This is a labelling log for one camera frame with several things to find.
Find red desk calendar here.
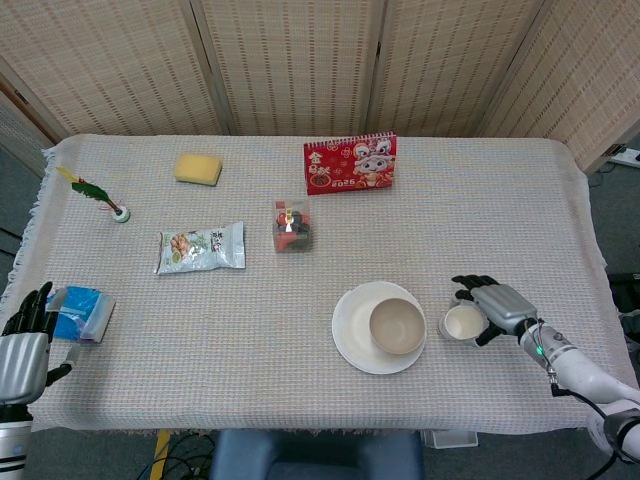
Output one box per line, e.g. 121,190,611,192
303,131,400,197

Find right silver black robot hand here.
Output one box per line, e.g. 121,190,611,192
451,273,540,348

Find white mug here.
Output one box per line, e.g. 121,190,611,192
438,303,486,343

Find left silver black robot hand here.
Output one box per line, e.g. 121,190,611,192
0,281,84,407

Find silver green snack bag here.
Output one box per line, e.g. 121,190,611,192
153,220,247,277

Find beige woven tablecloth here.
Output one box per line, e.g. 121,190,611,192
0,133,640,434

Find blue plastic tissue pack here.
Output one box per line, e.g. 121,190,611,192
45,285,117,345

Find white paper plate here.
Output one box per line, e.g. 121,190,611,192
331,281,426,375

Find yellow sponge green base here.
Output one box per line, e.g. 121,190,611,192
173,153,224,187

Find green red feather shuttlecock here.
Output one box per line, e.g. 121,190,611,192
55,166,132,224

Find beige bowl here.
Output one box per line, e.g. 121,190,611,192
368,297,427,356

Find clear box red black pieces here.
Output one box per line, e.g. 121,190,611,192
272,198,314,255

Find white power strip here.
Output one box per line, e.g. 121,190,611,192
602,143,640,169

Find blue chair seat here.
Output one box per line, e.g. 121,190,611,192
209,428,425,480

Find bamboo folding screen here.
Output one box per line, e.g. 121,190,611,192
0,0,640,174

